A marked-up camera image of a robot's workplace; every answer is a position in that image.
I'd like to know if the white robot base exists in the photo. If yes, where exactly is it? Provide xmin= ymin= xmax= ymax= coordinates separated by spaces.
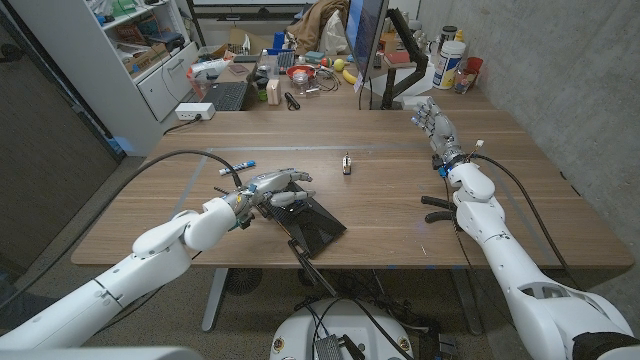
xmin=269 ymin=298 xmax=415 ymax=360

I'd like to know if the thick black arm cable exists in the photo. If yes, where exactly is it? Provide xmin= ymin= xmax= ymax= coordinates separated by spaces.
xmin=0 ymin=148 xmax=245 ymax=311
xmin=469 ymin=153 xmax=581 ymax=291

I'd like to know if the black cable bundle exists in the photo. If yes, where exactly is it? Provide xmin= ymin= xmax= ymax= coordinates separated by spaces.
xmin=314 ymin=68 xmax=342 ymax=93

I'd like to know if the black keypad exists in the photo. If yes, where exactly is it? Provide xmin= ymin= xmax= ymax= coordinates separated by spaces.
xmin=276 ymin=49 xmax=296 ymax=75

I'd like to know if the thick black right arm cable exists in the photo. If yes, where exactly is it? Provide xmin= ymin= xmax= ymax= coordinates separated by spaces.
xmin=469 ymin=153 xmax=581 ymax=291

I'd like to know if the red book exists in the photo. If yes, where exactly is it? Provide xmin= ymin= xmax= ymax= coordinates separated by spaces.
xmin=383 ymin=49 xmax=412 ymax=66

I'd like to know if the white flat box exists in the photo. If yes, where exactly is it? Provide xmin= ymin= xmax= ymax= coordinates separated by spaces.
xmin=401 ymin=94 xmax=437 ymax=111

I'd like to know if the white shelf cabinet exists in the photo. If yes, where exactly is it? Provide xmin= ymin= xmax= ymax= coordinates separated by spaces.
xmin=7 ymin=0 xmax=201 ymax=156

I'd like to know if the brown jacket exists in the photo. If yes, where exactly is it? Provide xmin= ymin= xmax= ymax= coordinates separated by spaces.
xmin=287 ymin=0 xmax=351 ymax=55

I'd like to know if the clear drinking glass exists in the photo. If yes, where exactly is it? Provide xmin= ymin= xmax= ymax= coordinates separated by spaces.
xmin=453 ymin=67 xmax=476 ymax=95

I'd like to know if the white blue pen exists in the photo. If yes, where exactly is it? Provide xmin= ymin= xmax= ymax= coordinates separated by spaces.
xmin=218 ymin=159 xmax=257 ymax=177

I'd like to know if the black curved handle tool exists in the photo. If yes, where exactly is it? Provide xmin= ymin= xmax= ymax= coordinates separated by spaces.
xmin=420 ymin=195 xmax=459 ymax=225

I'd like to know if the white power strip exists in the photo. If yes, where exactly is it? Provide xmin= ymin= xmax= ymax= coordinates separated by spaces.
xmin=174 ymin=102 xmax=217 ymax=122

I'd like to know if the red bowl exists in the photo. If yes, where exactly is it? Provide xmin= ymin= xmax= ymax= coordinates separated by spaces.
xmin=285 ymin=64 xmax=317 ymax=81

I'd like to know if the white cloth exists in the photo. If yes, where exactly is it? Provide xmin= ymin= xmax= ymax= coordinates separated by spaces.
xmin=318 ymin=9 xmax=351 ymax=56

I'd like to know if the computer monitor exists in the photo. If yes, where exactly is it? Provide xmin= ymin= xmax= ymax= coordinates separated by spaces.
xmin=344 ymin=0 xmax=390 ymax=84

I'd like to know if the black laptop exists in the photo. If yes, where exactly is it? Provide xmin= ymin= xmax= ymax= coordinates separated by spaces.
xmin=199 ymin=62 xmax=261 ymax=112

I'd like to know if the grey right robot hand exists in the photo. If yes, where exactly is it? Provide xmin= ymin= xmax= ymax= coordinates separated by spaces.
xmin=410 ymin=97 xmax=466 ymax=169

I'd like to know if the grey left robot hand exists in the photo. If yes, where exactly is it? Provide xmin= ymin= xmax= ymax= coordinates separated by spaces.
xmin=223 ymin=168 xmax=317 ymax=224

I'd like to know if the cardboard box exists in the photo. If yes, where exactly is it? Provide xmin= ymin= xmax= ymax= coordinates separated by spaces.
xmin=219 ymin=27 xmax=261 ymax=59

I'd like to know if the grey table leg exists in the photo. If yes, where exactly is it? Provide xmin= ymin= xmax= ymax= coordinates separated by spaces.
xmin=449 ymin=269 xmax=484 ymax=336
xmin=201 ymin=268 xmax=230 ymax=333

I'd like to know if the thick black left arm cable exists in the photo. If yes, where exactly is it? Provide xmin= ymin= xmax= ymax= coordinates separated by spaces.
xmin=0 ymin=148 xmax=245 ymax=311

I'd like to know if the clear plastic jar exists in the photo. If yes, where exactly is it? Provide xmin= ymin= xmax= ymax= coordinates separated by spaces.
xmin=292 ymin=71 xmax=310 ymax=97

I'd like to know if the black round grille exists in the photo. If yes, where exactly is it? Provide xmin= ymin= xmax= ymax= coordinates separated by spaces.
xmin=224 ymin=268 xmax=264 ymax=296

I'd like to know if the white plastic bag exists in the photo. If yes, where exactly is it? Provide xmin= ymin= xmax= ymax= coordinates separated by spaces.
xmin=187 ymin=58 xmax=231 ymax=86

